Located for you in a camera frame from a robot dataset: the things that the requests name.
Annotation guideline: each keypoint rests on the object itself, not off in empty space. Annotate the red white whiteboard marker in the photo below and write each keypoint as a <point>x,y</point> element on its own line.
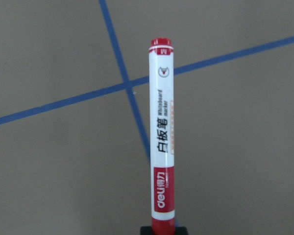
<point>161,108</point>

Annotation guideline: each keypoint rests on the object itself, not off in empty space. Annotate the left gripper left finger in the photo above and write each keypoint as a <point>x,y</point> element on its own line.
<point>146,230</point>

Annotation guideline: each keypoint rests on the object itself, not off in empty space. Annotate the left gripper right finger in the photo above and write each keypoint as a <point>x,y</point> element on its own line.
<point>181,231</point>

